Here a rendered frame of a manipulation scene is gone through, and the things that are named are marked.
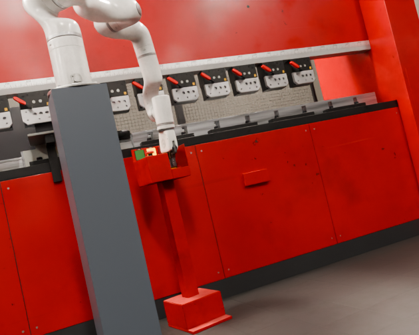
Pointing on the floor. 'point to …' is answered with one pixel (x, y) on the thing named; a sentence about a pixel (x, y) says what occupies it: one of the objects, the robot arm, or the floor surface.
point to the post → (179, 114)
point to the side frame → (392, 79)
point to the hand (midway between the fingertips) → (172, 162)
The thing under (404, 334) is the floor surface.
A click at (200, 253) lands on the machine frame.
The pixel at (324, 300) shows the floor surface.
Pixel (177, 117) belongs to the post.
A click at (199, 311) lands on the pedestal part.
